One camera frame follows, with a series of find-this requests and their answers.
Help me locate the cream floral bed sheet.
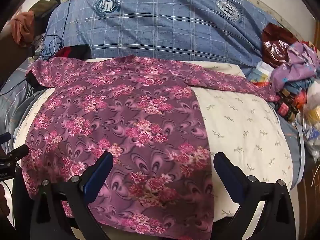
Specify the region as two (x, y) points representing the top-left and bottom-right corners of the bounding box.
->
(12, 60), (294, 230)

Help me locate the blue plaid quilt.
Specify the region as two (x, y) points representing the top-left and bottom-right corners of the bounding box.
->
(44, 0), (278, 68)

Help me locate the black and red cloth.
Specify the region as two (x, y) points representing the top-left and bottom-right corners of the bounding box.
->
(56, 44), (92, 58)

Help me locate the black cable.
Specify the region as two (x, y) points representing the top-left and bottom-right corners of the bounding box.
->
(32, 0), (77, 61)

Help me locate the dark red plastic bag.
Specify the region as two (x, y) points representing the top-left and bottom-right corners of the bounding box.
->
(261, 22), (295, 67)

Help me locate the person's left hand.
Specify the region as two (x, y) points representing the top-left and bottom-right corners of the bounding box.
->
(0, 187), (10, 216)

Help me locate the lilac cloth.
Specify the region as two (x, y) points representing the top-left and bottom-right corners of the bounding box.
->
(271, 41), (320, 88)

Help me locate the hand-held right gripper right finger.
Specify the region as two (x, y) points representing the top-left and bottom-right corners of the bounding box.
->
(214, 152), (297, 240)

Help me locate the purple floral shirt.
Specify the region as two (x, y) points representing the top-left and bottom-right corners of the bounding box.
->
(21, 55), (279, 240)

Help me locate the dark red patterned pouch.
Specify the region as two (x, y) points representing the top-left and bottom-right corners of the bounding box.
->
(274, 89), (301, 123)

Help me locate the orange cloth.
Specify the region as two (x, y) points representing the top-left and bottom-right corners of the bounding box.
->
(11, 11), (35, 46)

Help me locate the white plastic bag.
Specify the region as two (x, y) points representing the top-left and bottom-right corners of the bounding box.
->
(301, 82), (320, 163)

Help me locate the olive green cloth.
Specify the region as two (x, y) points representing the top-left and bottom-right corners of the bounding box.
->
(27, 0), (61, 18)

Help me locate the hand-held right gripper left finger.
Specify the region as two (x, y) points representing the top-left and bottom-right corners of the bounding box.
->
(29, 151), (114, 240)

